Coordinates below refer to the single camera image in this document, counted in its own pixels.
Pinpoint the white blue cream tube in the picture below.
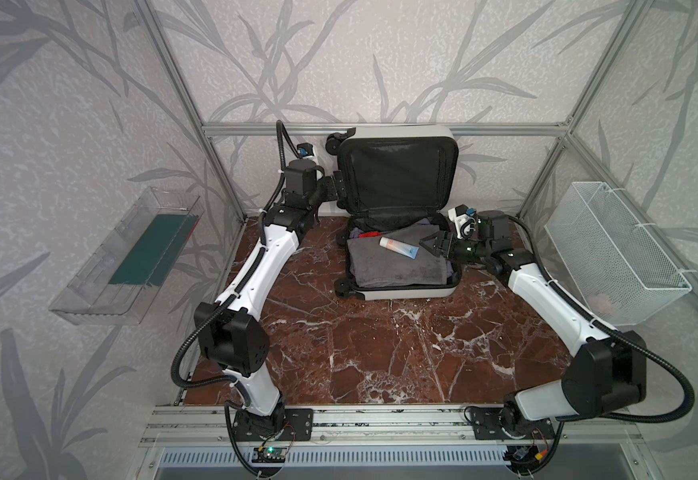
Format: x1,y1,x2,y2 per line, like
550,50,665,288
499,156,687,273
379,237,419,259

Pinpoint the white black suitcase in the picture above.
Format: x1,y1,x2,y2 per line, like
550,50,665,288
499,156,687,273
325,124,462,300

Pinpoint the grey towel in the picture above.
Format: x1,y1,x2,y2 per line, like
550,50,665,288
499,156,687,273
347,223,452,289

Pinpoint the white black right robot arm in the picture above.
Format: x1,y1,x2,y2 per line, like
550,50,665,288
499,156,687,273
419,206,647,438

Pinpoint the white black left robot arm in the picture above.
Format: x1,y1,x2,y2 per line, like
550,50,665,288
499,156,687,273
184,154,336,438

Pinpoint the pink item in basket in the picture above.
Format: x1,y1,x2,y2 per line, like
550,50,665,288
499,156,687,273
587,294,615,318

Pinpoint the green board in bin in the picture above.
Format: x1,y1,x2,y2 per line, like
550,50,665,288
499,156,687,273
109,214,200,286

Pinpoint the green circuit board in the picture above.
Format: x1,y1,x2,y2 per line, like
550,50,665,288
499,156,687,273
252,446,289,464

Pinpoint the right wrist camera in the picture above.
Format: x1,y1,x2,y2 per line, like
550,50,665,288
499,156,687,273
448,204,477,239

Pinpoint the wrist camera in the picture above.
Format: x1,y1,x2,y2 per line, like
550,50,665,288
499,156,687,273
448,204,477,239
296,142,318,164

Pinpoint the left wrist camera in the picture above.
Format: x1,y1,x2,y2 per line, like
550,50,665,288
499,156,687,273
296,142,318,164

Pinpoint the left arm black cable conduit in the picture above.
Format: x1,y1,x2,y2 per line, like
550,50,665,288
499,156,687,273
170,119,308,478

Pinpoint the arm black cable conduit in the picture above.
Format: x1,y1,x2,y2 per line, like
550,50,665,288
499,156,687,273
504,214,696,475
170,119,308,478

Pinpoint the white wire mesh basket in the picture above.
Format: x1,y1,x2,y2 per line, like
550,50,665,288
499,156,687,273
545,181,692,327

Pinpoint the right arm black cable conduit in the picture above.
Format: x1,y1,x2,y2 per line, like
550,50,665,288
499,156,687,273
504,214,696,475

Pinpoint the clear plastic wall bin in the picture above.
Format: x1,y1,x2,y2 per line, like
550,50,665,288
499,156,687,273
49,187,205,326

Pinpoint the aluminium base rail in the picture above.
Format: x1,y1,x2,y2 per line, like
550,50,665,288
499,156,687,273
139,404,644,448

